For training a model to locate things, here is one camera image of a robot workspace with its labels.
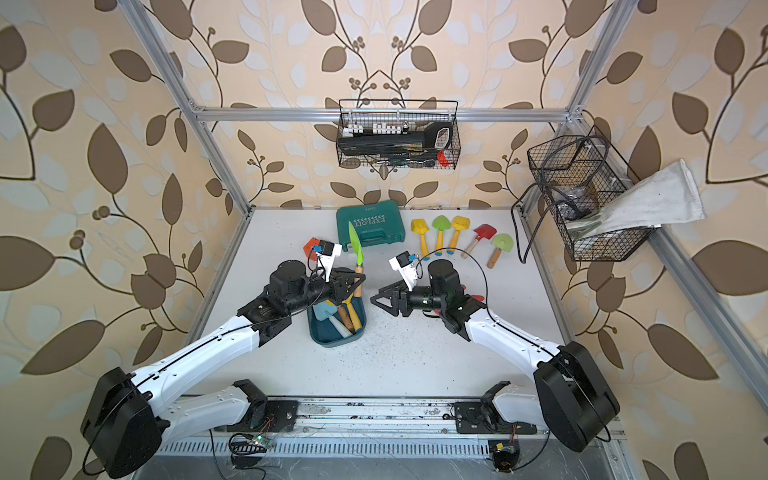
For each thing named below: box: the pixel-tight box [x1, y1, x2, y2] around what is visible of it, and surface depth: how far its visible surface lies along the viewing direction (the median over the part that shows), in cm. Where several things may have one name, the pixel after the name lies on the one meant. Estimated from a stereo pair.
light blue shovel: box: [312, 301, 353, 338], surface depth 91 cm
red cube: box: [303, 237, 321, 261], surface depth 106 cm
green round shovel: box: [349, 221, 364, 297], surface depth 75 cm
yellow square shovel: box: [342, 295, 362, 331], surface depth 91 cm
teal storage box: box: [307, 296, 367, 348], surface depth 89 cm
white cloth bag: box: [567, 159, 705, 238], surface depth 59 cm
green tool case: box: [336, 200, 406, 251], surface depth 114 cm
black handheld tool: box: [338, 122, 454, 156], surface depth 84 cm
